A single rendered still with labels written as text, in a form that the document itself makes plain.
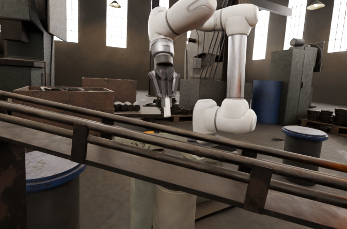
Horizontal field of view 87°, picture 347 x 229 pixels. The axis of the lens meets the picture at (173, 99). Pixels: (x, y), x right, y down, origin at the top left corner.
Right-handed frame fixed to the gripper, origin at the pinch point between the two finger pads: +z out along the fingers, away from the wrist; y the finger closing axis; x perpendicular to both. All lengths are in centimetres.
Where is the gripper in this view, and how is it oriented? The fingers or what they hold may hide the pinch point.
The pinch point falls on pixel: (167, 107)
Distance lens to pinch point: 68.6
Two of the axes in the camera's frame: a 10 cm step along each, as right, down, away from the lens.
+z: 0.8, 9.7, -2.2
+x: -3.8, 2.4, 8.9
